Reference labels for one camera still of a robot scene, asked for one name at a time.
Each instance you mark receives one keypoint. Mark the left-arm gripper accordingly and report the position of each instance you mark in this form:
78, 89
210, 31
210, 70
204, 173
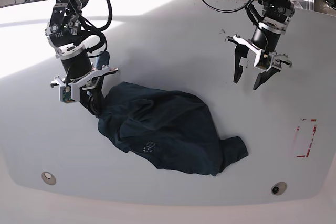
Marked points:
263, 42

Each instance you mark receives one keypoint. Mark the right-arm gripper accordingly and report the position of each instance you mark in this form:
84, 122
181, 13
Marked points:
85, 74

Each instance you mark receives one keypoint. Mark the dark blue T-shirt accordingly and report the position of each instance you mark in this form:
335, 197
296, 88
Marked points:
173, 130

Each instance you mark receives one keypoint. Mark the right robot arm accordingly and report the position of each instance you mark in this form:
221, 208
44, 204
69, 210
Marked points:
82, 50

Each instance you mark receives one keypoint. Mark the red tape rectangle marking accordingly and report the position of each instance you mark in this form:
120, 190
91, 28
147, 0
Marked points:
304, 136

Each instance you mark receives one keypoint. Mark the left round table grommet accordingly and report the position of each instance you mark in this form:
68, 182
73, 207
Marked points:
48, 178

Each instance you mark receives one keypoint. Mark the round table grommet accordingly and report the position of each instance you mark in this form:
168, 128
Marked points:
279, 188
48, 178

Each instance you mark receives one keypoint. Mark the right round table grommet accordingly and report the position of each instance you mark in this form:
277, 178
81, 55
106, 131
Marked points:
279, 188

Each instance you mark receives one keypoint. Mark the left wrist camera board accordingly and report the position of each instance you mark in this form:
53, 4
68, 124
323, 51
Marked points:
264, 62

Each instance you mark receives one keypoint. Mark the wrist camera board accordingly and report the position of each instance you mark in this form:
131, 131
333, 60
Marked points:
264, 62
65, 94

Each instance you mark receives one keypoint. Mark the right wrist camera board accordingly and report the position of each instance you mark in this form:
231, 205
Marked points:
65, 94

